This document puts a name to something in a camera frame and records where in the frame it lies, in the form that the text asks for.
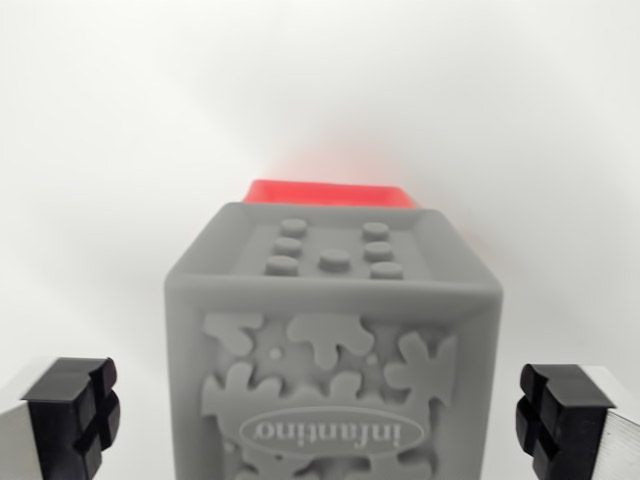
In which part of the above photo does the grey embossed soft cube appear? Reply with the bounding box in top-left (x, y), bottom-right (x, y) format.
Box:
top-left (163, 201), bottom-right (503, 480)

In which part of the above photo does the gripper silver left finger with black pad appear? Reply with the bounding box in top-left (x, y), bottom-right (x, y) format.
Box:
top-left (0, 355), bottom-right (122, 480)

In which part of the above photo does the red embossed soft cube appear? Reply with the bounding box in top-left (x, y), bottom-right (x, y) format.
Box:
top-left (242, 177), bottom-right (417, 211)

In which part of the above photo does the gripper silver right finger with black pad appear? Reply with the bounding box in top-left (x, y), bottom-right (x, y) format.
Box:
top-left (514, 363), bottom-right (640, 480)

